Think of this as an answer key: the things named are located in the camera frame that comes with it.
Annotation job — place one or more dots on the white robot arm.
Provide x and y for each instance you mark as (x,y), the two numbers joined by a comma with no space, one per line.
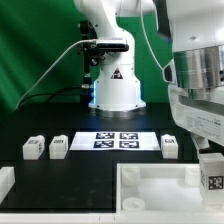
(195,75)

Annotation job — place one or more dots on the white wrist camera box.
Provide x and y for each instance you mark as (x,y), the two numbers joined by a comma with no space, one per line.
(169,72)

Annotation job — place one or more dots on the white front obstacle strip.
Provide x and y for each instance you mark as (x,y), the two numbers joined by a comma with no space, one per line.
(110,219)

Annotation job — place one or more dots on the white obstacle bar left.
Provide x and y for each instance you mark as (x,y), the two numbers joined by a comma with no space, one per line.
(7,180)

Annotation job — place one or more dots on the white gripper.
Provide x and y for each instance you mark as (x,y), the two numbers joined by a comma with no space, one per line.
(203,118)

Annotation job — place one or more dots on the white sheet with fiducial tags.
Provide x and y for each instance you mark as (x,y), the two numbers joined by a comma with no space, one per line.
(137,141)

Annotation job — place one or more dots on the black camera stand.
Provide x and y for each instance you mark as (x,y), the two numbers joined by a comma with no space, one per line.
(93,54)

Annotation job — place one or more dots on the white square tabletop part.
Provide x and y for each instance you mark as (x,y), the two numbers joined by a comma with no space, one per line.
(161,188)

